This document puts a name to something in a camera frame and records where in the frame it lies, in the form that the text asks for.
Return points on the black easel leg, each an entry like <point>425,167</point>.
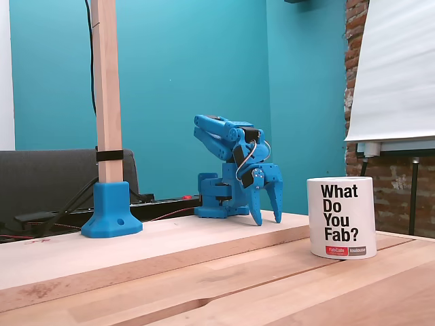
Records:
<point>414,197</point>

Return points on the white plastic cylinder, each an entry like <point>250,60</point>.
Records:
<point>372,149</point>

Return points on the black power strip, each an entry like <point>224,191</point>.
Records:
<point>163,205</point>

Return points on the pale wooden base board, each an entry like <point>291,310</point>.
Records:
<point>136,251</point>

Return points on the wooden camera post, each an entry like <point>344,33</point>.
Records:
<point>107,85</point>

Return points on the white mug black lettering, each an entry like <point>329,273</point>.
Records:
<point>363,217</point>

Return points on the black fabric chair back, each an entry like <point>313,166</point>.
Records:
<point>44,180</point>

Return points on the blue printed post base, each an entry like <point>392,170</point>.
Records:
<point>110,210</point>

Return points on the white flip chart paper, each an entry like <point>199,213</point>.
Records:
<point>394,74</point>

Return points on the black adapter box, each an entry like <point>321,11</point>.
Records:
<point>32,218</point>

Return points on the grey easel tray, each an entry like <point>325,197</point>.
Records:
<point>408,146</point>

